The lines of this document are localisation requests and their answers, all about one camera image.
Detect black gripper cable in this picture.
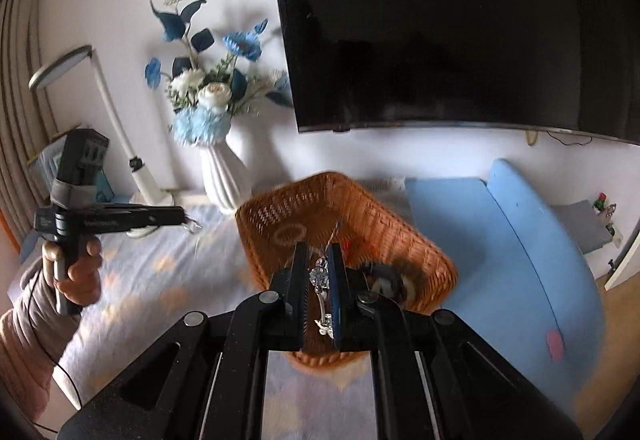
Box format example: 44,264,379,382
20,270,82,432

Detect white door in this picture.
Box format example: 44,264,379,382
604,220,640,291

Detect black television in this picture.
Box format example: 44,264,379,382
265,0,640,145

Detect small colourful figurine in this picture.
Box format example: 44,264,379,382
592,192,617,221

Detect black wristwatch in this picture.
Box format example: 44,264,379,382
362,262,402,306

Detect beige curtain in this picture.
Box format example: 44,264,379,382
0,0,57,245

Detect white ribbed vase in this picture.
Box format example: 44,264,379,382
200,132,252,215

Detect blue and white artificial flowers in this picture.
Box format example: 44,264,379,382
144,0,296,149

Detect leaf printed blanket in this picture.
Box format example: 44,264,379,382
60,176,416,440

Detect person's left hand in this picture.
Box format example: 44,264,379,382
42,240,104,307

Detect grey box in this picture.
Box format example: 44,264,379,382
550,200,615,253

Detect brown wicker basket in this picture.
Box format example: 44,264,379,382
235,171,459,377

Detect silver crystal chain bracelet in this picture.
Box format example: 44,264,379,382
309,220,344,337

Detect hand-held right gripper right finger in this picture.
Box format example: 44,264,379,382
329,243,585,440

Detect thin black wall cable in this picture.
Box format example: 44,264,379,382
546,130,597,147

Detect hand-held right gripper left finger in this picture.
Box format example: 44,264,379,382
57,241,308,440

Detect cream coil hair tie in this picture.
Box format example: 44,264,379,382
272,225,307,245

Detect white desk lamp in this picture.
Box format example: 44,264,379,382
27,46,206,239

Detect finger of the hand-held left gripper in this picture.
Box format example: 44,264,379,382
95,204,185,237

